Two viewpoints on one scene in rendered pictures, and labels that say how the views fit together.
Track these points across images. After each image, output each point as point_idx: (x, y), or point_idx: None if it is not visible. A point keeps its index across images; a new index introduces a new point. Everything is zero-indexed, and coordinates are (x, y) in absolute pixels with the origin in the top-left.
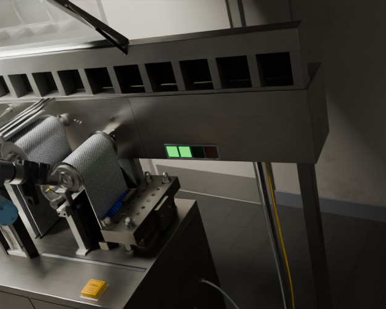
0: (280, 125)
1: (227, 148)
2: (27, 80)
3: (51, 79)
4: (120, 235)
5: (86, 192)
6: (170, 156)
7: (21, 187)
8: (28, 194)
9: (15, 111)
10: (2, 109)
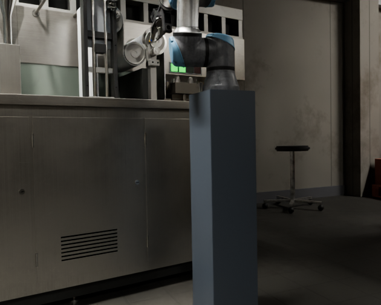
0: None
1: (205, 68)
2: (50, 0)
3: (77, 5)
4: (189, 85)
5: (164, 55)
6: (172, 70)
7: (164, 16)
8: (169, 22)
9: (40, 17)
10: (23, 12)
